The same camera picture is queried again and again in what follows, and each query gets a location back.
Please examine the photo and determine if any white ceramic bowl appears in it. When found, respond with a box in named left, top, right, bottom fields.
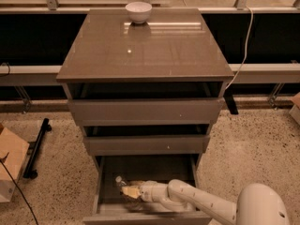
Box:
left=126, top=2, right=152, bottom=23

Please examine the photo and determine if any cardboard box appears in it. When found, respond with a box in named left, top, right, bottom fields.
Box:
left=289, top=92, right=300, bottom=125
left=0, top=125, right=29, bottom=203

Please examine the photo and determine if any grey top drawer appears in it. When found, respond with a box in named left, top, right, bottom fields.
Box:
left=64, top=82, right=225, bottom=127

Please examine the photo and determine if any white cable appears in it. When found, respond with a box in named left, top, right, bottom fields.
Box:
left=224, top=7, right=254, bottom=91

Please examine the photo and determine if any grey drawer cabinet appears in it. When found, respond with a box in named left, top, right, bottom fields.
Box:
left=55, top=7, right=235, bottom=225

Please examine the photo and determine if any grey middle drawer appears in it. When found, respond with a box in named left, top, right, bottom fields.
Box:
left=83, top=125, right=210, bottom=156

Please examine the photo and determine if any cardboard box right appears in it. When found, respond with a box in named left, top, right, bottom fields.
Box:
left=289, top=92, right=300, bottom=125

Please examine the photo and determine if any grey bottom drawer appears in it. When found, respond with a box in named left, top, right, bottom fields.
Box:
left=83, top=155, right=211, bottom=225

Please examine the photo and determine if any black cable left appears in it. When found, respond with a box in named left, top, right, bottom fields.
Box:
left=0, top=157, right=40, bottom=225

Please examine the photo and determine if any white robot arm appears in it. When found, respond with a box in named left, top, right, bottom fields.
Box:
left=121, top=179, right=290, bottom=225

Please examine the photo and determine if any grey drawer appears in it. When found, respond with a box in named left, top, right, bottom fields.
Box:
left=64, top=82, right=225, bottom=127
left=83, top=125, right=210, bottom=156
left=83, top=155, right=211, bottom=225

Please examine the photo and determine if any clear plastic water bottle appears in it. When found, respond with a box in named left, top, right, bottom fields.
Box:
left=115, top=176, right=143, bottom=211

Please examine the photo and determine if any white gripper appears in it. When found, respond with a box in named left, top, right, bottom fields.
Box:
left=122, top=180, right=169, bottom=203

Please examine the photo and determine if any metal railing frame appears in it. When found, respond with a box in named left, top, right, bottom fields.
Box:
left=0, top=0, right=299, bottom=86

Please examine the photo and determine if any cardboard box left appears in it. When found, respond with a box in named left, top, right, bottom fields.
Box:
left=0, top=125, right=29, bottom=203

